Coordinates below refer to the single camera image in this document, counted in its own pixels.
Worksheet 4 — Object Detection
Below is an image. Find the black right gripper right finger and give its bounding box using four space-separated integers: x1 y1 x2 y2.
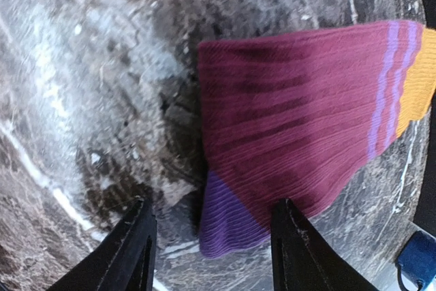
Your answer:
270 199 377 291

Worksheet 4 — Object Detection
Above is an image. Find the maroon purple orange sock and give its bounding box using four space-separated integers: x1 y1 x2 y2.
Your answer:
198 20 435 258

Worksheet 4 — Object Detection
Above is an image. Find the dark blue mug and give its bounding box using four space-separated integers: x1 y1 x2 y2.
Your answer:
395 231 435 290

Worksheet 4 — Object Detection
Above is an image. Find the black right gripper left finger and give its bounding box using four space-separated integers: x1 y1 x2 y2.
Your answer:
49 200 157 291

